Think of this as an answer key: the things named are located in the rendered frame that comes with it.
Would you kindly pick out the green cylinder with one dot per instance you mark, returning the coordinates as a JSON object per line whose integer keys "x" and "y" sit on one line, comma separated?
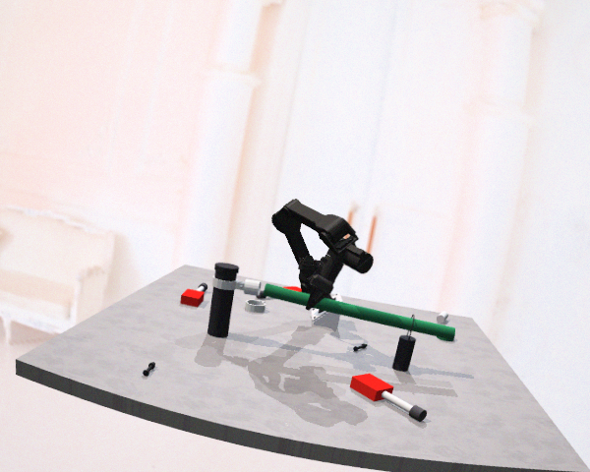
{"x": 365, "y": 314}

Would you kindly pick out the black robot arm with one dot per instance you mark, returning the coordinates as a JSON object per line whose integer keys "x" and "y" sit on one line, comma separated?
{"x": 331, "y": 229}

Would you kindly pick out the white metal ring clamp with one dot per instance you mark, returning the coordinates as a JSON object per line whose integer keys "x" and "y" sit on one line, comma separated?
{"x": 255, "y": 306}

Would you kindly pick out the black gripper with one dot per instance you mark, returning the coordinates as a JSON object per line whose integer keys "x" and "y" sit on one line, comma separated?
{"x": 322, "y": 283}

